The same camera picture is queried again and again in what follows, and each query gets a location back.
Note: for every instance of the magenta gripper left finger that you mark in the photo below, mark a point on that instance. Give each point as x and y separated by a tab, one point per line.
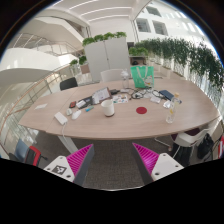
73	167

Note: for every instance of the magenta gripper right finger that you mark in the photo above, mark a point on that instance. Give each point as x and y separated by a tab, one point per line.
153	166

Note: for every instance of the clear plastic water bottle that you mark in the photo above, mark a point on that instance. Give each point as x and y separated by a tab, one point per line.
172	109

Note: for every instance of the red and black chair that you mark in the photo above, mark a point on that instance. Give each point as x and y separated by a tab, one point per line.
33	156

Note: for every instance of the white computer mouse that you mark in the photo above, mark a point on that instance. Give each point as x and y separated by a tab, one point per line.
76	114

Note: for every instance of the white power adapter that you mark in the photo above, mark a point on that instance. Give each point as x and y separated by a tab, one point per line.
61	118

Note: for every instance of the black backpack on floor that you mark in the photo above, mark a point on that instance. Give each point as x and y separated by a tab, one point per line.
205	146

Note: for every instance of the red round coaster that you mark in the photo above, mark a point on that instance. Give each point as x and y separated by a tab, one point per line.
141	110

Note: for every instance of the blue marker pen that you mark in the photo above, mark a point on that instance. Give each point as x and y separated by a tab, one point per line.
89	108

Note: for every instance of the black red small device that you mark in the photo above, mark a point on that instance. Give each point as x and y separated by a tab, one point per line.
72	104

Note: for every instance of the white paper cup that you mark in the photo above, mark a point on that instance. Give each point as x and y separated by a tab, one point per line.
108	108

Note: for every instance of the white chair at right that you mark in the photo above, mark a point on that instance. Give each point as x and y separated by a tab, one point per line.
185	144

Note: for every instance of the dark blue notebook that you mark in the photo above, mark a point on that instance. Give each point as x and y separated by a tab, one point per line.
166	94

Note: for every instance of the open booklet with papers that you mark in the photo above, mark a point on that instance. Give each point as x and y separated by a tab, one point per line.
101	95

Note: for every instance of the black office chair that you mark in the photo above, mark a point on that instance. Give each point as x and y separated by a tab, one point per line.
68	83

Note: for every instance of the clear bottle near bag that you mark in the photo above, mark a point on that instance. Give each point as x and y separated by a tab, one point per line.
125	78

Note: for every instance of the green tote bag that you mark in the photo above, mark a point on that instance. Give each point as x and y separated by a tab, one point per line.
143	76

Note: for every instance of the white chair behind table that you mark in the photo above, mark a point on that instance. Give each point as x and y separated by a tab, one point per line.
111	75

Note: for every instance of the hanging green plant hedge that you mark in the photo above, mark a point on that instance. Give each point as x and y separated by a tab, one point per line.
200	58

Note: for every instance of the white storage cabinet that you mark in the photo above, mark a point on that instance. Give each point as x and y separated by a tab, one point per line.
107	55

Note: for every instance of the plants on cabinet top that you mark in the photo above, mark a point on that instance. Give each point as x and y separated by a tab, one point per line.
102	37

